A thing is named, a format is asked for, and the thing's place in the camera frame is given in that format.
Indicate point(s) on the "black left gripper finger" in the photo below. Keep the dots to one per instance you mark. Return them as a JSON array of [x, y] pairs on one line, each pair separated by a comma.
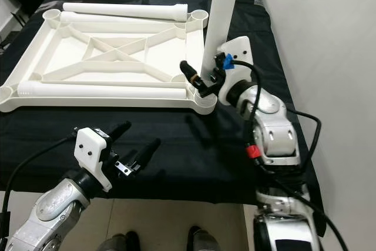
[[118, 131], [148, 152]]

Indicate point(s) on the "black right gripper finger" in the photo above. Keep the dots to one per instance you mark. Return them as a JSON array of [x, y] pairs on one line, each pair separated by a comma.
[[192, 74]]

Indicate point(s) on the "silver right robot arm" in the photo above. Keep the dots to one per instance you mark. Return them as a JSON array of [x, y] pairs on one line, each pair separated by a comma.
[[276, 133]]

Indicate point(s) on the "black tablecloth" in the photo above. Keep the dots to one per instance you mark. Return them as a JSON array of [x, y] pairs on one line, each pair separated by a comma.
[[182, 145]]

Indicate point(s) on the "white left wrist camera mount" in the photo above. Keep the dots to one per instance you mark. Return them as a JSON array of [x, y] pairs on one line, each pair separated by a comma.
[[91, 151]]

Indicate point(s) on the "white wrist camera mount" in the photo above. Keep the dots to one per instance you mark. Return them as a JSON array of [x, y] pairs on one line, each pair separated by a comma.
[[241, 48], [91, 151]]

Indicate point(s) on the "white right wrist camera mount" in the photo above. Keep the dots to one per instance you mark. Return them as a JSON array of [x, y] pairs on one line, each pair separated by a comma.
[[241, 48]]

